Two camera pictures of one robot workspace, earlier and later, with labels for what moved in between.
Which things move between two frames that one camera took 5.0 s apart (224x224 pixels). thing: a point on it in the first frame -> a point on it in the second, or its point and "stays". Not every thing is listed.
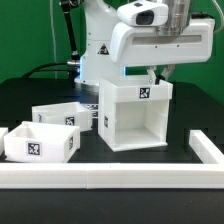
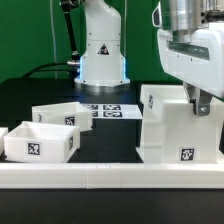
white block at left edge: [3, 132] stays
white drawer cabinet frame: [133, 114] -> [173, 133]
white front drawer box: [34, 142] stays
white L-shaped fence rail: [40, 175] stays
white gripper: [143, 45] -> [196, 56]
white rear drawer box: [64, 112] stays
